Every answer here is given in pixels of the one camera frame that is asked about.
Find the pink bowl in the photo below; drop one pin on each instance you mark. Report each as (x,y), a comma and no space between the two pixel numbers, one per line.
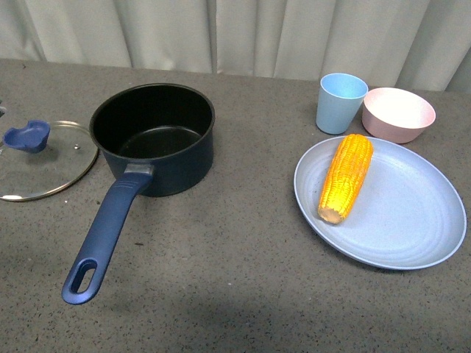
(396,115)

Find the light blue plate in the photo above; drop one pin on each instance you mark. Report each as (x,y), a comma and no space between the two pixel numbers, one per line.
(407,216)

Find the glass lid with blue knob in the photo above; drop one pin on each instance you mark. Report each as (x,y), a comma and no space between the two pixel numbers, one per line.
(42,158)

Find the light blue cup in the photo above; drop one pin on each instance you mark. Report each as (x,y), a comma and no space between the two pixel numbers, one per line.
(340,98)

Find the white curtain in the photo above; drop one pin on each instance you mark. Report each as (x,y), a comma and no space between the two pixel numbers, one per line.
(409,44)

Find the yellow corn cob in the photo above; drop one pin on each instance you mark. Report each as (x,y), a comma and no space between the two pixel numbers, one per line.
(345,178)

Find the dark blue saucepan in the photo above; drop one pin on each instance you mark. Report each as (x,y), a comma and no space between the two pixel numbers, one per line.
(157,140)

